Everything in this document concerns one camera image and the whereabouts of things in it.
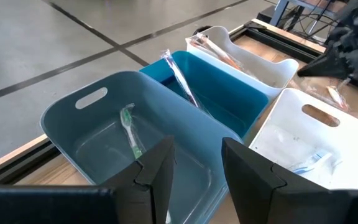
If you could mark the translucent clear plastic bin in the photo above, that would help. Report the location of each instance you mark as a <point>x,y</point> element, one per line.
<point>259,65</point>

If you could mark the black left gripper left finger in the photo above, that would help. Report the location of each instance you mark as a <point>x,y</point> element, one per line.
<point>141,193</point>

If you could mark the slate grey plastic bin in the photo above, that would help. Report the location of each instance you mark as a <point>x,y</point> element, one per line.
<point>172,124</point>

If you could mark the purple toothbrush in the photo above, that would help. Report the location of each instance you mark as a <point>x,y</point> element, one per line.
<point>180,77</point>

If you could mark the grey desk frame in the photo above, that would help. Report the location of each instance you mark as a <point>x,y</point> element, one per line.
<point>280,12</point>

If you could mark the blue toothbrush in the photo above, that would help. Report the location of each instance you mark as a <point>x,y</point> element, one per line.
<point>309,165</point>

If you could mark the white plastic bin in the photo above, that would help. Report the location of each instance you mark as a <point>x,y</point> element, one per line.
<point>346,137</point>

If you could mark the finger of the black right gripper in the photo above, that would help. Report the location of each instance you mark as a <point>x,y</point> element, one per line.
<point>331,67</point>

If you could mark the teal plastic bin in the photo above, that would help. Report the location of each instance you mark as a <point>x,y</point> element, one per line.
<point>228,93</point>

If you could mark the orange toothbrush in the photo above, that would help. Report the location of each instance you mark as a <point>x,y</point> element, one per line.
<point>336,96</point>
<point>204,46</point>
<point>219,51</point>

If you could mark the green toothbrush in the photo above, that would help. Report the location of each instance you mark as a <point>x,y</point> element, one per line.
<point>130,133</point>

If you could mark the black clamp mount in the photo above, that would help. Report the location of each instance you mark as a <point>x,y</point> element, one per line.
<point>201,29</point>

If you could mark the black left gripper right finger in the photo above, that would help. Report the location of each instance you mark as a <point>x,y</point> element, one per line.
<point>259,193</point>

